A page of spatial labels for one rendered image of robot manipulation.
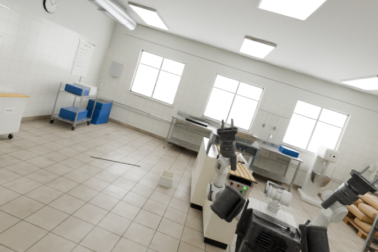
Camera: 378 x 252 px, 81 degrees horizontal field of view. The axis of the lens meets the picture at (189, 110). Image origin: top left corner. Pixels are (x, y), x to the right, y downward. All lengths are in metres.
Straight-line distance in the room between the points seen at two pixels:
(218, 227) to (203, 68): 4.48
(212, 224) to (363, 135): 5.42
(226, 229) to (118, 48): 5.72
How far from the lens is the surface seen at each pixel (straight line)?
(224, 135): 1.25
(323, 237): 1.31
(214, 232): 2.99
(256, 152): 3.40
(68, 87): 5.55
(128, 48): 7.02
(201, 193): 3.51
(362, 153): 7.50
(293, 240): 1.12
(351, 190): 1.38
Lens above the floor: 1.68
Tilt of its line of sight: 5 degrees down
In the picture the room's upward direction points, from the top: 18 degrees clockwise
